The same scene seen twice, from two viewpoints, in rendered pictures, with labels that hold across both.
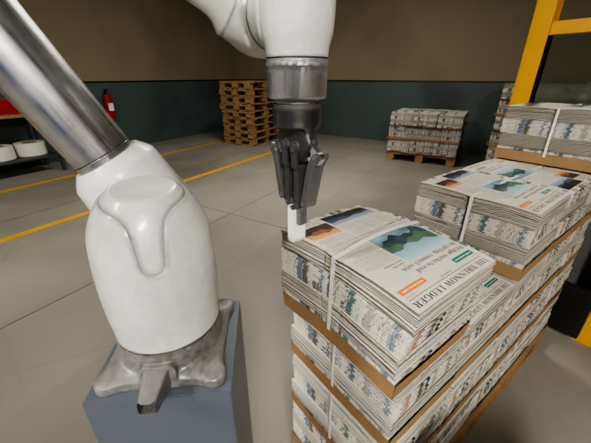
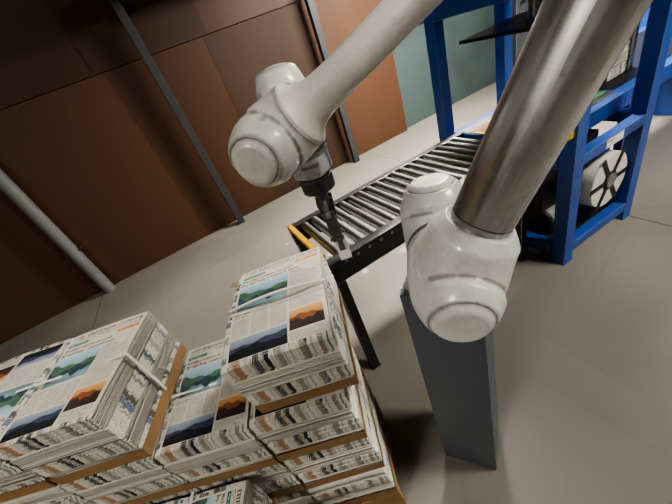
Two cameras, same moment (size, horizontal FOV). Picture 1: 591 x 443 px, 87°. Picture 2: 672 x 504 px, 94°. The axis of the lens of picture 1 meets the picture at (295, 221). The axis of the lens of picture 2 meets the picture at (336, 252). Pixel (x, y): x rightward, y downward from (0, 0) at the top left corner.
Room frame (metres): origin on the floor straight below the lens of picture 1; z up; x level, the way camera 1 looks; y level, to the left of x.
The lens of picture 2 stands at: (1.01, 0.43, 1.59)
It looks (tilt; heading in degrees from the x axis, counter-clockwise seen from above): 33 degrees down; 222
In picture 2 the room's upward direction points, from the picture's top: 22 degrees counter-clockwise
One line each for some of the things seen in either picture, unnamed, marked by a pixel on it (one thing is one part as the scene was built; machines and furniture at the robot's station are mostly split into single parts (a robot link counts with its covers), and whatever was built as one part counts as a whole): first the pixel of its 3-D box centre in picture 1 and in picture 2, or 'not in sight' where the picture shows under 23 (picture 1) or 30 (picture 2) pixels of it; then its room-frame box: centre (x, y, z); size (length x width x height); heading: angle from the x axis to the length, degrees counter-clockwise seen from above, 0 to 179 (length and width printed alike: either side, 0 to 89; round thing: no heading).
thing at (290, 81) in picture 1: (296, 82); (309, 161); (0.51, 0.00, 1.39); 0.09 x 0.09 x 0.06
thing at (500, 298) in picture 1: (434, 345); (233, 450); (0.93, -0.56, 0.42); 1.17 x 0.39 x 0.83; 127
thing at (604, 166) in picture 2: not in sight; (530, 172); (-1.37, 0.27, 0.38); 0.94 x 0.69 x 0.63; 59
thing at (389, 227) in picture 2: not in sight; (440, 205); (-0.36, -0.04, 0.74); 1.34 x 0.05 x 0.12; 149
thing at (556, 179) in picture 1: (517, 199); (28, 417); (1.19, -0.90, 0.95); 0.38 x 0.29 x 0.23; 37
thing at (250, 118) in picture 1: (251, 112); not in sight; (7.60, 1.00, 0.65); 1.26 x 0.86 x 1.30; 153
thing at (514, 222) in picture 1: (483, 216); (108, 390); (1.02, -0.67, 0.95); 0.38 x 0.29 x 0.23; 38
